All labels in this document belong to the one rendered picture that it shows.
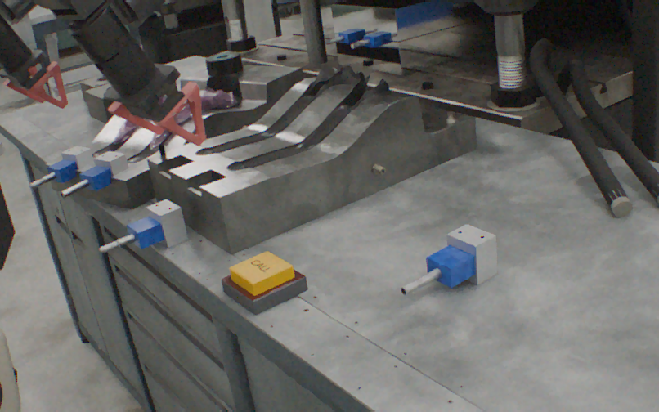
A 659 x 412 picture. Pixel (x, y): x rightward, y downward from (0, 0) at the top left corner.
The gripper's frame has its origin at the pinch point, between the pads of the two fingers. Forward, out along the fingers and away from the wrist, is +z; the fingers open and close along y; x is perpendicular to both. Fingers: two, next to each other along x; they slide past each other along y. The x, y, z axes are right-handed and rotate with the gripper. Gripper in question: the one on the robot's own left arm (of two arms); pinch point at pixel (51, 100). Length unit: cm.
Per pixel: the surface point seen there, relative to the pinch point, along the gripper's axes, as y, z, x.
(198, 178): -32.6, 13.5, -1.5
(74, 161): 1.8, 12.3, 4.0
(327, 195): -45, 25, -11
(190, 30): 354, 165, -193
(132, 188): -13.9, 16.5, 2.9
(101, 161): -7.0, 12.1, 2.2
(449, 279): -76, 21, -3
